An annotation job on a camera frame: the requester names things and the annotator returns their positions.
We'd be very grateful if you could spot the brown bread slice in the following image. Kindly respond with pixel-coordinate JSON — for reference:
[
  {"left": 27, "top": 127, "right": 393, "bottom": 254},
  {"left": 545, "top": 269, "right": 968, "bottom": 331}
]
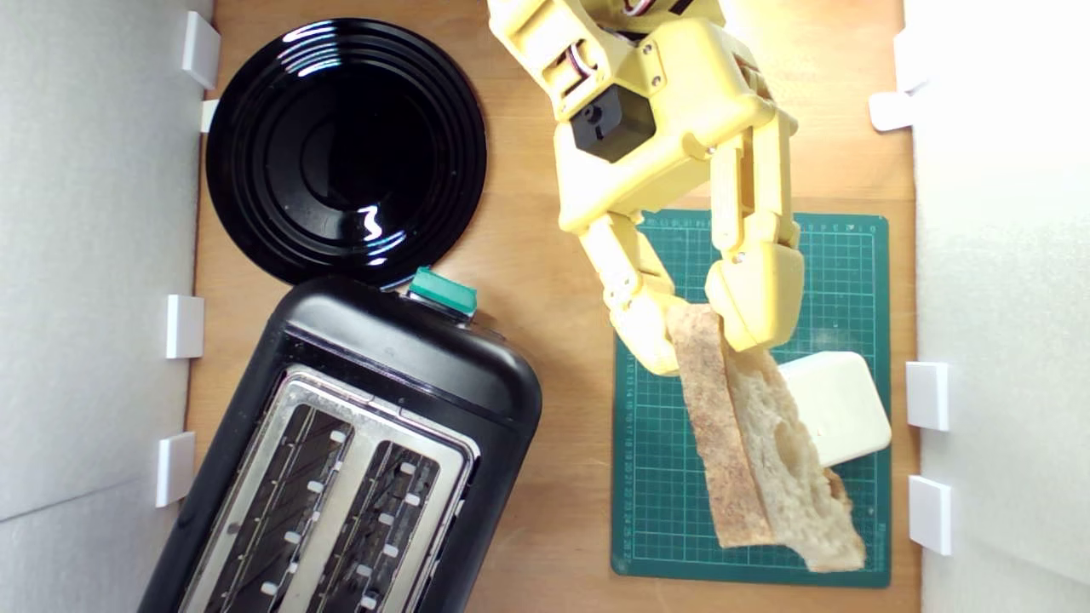
[{"left": 664, "top": 302, "right": 868, "bottom": 573}]

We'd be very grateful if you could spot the green toaster lever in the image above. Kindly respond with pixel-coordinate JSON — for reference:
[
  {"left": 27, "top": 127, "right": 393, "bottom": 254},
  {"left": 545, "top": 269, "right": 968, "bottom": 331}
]
[{"left": 407, "top": 266, "right": 479, "bottom": 318}]

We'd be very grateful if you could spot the black two-slot toaster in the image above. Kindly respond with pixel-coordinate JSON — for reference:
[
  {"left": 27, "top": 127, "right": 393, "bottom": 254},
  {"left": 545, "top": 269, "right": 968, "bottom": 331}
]
[{"left": 139, "top": 274, "right": 543, "bottom": 613}]

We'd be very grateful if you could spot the white rounded block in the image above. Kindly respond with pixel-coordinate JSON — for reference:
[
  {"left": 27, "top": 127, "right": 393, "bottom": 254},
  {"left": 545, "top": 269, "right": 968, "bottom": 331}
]
[{"left": 779, "top": 351, "right": 893, "bottom": 467}]

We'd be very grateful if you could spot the green cutting mat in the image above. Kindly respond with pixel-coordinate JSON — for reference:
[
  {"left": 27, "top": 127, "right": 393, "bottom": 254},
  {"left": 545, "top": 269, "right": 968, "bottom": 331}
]
[{"left": 611, "top": 208, "right": 892, "bottom": 588}]

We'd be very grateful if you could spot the black round plate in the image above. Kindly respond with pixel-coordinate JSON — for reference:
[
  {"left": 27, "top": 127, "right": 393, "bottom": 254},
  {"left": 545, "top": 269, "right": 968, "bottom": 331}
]
[{"left": 206, "top": 19, "right": 488, "bottom": 289}]

